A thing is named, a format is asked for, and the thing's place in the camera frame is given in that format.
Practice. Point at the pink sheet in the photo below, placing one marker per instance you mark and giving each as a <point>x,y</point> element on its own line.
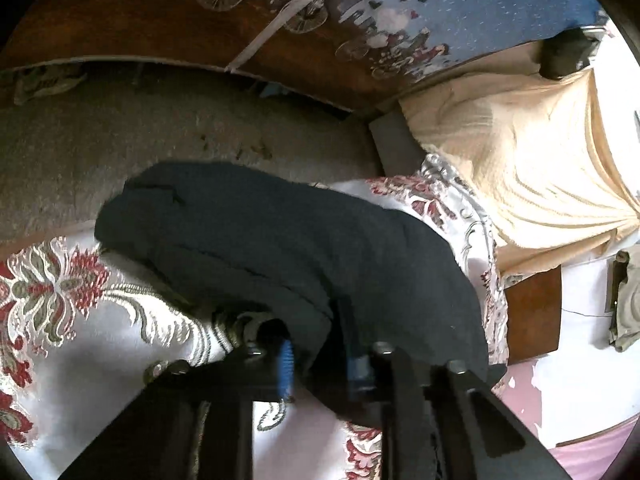
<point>600,455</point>

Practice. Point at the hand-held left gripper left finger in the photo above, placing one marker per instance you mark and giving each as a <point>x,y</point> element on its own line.
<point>284,366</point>

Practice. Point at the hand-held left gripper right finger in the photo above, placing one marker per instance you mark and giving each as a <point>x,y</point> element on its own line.
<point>358,367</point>

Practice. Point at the beige textured cloth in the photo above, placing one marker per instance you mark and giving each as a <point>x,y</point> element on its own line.
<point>525,160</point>

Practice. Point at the printed blanket with bicycles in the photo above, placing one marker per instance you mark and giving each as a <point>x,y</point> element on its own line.
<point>320,15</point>

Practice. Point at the olive green cloth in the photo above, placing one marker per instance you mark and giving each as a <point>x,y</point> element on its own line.
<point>626,300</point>

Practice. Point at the dark grey bed base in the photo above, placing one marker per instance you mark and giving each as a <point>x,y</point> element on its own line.
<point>397,142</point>

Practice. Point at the dark teal garment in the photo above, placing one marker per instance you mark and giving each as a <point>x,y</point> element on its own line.
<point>280,240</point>

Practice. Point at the white floral satin bedspread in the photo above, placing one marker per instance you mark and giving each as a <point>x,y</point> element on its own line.
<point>100,360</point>

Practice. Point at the brown wooden cabinet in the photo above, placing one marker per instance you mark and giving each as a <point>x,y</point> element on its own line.
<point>534,310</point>

